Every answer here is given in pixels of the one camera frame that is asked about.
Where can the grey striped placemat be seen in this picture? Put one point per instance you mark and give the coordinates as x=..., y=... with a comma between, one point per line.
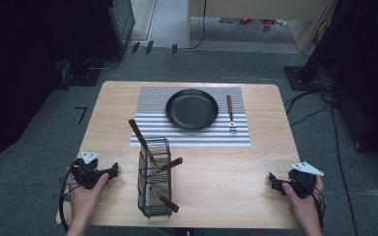
x=151, y=131

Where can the black stand with base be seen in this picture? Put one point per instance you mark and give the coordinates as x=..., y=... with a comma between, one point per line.
x=311, y=65

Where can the black stand base plate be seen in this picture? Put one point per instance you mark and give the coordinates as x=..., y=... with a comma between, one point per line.
x=82, y=77

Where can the black cabinet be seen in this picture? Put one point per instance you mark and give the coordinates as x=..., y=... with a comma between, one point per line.
x=114, y=23

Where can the person's left hand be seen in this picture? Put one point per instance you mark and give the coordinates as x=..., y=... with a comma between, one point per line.
x=83, y=200

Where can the red object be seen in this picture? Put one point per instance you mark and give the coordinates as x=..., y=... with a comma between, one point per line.
x=268, y=23

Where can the person's right hand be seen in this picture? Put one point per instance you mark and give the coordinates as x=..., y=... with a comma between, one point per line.
x=303, y=206

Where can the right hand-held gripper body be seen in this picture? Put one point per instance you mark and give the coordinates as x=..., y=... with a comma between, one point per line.
x=303, y=185

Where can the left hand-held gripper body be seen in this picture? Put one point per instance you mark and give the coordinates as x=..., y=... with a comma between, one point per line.
x=87, y=173

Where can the black round pan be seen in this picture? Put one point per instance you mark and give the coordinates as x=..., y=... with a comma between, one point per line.
x=192, y=109

